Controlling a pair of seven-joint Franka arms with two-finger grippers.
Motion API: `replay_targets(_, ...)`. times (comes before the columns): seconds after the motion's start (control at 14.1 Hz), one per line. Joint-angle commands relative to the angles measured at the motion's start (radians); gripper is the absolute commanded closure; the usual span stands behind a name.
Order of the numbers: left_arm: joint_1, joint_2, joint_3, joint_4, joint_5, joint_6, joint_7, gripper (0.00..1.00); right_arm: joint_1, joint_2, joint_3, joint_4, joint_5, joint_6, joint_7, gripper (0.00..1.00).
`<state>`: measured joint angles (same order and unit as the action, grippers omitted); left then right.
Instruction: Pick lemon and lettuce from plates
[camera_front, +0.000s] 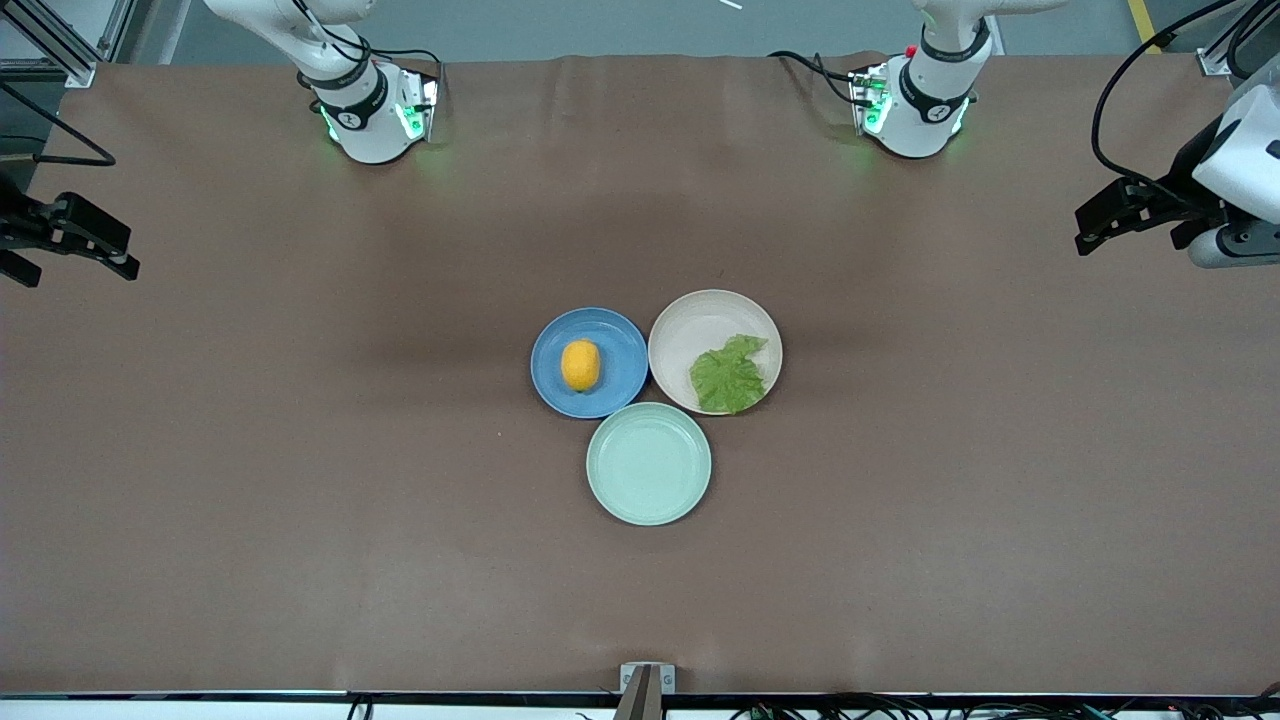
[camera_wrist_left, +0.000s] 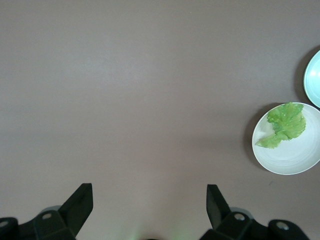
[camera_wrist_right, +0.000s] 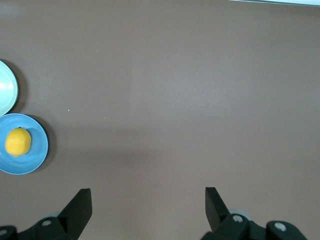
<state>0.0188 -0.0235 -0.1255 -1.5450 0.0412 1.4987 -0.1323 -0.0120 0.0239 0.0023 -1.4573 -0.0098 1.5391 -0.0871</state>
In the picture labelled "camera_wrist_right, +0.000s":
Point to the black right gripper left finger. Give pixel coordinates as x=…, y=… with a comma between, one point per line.
x=72, y=217

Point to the pale green plate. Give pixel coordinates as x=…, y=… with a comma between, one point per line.
x=6, y=87

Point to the blue plate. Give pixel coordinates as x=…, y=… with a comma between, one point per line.
x=37, y=150

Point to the brown table cover mat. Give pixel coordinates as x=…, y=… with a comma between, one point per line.
x=160, y=100

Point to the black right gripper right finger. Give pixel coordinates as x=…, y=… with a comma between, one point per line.
x=217, y=217

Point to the yellow lemon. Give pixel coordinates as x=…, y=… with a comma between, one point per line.
x=18, y=142

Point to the white table edge rail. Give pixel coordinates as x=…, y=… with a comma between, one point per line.
x=287, y=2

